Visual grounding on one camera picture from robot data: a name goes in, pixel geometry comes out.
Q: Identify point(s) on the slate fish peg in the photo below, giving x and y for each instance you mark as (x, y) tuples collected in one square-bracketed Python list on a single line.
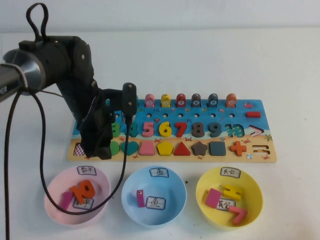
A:
[(212, 99)]

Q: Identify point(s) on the red fish peg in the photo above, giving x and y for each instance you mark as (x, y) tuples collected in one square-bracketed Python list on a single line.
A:
[(181, 99)]

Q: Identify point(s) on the paper label on pink rim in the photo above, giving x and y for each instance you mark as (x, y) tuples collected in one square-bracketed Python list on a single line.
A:
[(87, 170)]

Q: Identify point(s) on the paper label inside yellow bowl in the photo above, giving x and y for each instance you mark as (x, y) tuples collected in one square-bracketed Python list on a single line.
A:
[(223, 204)]

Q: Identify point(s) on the paper label on yellow rim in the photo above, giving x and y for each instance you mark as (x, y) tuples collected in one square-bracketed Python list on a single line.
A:
[(230, 172)]

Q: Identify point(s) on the blue plastic bowl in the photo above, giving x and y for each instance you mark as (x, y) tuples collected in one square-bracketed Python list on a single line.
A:
[(160, 217)]

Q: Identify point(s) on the slate wooden number nine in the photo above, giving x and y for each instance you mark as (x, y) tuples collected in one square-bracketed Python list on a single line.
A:
[(218, 130)]

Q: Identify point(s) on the yellow wooden pentagon piece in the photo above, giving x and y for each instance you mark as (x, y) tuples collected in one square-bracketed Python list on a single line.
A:
[(165, 149)]

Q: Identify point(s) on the yellow plastic bowl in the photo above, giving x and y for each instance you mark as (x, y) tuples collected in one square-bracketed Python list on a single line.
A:
[(252, 195)]

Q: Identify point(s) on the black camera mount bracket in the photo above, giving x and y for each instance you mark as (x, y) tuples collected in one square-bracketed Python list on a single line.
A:
[(112, 98)]

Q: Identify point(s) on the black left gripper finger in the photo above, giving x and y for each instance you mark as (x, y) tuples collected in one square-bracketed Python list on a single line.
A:
[(91, 150), (104, 153)]

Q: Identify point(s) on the yellow wooden equals piece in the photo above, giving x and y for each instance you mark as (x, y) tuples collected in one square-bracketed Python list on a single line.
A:
[(232, 193)]

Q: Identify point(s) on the wooden sea print puzzle board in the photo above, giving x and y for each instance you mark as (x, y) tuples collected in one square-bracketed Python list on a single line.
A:
[(172, 116)]

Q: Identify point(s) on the paper label on blue rim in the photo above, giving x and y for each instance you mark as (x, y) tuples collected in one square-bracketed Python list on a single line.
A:
[(159, 172)]

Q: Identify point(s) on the orange fish peg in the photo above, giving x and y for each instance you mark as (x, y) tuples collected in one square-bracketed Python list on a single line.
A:
[(231, 99)]

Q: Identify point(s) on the pink wooden rectangle piece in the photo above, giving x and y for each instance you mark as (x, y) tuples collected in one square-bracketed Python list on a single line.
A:
[(213, 198)]

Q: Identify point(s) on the teal wooden number four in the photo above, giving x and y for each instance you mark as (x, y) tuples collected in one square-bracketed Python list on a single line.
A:
[(134, 131)]

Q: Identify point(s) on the teal wooden heart piece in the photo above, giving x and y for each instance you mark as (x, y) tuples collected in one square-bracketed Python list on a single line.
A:
[(132, 147)]

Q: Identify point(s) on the magenta block in blue bowl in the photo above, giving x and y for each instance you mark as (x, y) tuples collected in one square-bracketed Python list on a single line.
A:
[(140, 200)]

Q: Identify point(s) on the brown wooden number eight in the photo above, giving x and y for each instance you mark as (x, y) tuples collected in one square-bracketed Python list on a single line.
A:
[(198, 130)]

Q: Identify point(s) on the yellow fish peg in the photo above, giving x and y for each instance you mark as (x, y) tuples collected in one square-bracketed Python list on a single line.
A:
[(165, 99)]

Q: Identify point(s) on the pink wooden number one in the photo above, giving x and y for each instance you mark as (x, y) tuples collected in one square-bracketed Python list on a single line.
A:
[(66, 200)]

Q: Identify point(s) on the red wooden triangle piece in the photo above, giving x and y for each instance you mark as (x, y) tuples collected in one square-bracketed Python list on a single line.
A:
[(182, 150)]

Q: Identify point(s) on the slate wooden square piece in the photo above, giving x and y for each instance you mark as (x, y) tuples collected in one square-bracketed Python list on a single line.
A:
[(217, 148)]

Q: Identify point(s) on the paper label inside blue bowl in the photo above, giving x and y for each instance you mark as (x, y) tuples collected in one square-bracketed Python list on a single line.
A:
[(156, 203)]

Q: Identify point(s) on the green wooden circle piece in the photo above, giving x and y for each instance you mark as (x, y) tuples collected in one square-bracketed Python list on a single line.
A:
[(115, 149)]

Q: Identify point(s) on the brown wooden star piece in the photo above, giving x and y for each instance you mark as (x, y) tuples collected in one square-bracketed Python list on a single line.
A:
[(199, 149)]

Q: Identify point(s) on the paper label inside pink bowl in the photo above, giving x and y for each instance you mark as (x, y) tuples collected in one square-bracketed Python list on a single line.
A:
[(86, 204)]

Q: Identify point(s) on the yellow wooden number six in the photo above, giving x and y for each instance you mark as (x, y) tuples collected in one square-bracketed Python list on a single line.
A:
[(161, 131)]

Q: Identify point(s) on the brown fish peg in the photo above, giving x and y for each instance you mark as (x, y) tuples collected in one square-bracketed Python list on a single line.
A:
[(196, 99)]

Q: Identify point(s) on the pink wooden number five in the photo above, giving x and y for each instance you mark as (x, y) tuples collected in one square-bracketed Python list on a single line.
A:
[(148, 124)]

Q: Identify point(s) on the orange wooden plus piece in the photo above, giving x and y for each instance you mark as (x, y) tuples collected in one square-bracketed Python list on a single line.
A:
[(238, 148)]

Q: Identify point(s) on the red wooden number seven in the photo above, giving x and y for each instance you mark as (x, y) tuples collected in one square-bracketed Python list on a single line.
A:
[(181, 125)]

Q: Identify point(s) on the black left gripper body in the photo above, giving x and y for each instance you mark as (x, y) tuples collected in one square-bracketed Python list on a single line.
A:
[(97, 125)]

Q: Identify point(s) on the pink wooden greater-than piece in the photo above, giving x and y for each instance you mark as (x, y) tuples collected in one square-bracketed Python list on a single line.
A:
[(239, 216)]

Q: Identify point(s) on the pink fish peg number five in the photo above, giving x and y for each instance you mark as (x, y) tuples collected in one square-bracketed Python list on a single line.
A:
[(149, 100)]

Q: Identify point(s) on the pink wooden trapezoid piece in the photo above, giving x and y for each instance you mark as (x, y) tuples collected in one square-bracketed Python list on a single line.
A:
[(147, 149)]

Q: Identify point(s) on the red wooden minus piece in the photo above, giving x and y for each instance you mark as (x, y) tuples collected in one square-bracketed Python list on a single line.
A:
[(253, 114)]

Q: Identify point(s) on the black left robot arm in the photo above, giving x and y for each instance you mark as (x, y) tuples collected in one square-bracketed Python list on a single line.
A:
[(57, 57)]

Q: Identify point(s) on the orange wooden number ten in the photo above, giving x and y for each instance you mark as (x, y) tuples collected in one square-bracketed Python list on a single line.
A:
[(77, 192)]

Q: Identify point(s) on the green wooden number three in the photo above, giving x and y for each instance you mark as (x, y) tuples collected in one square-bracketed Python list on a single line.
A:
[(116, 130)]

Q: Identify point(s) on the pink plastic bowl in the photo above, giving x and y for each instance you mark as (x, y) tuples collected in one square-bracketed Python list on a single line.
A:
[(82, 220)]

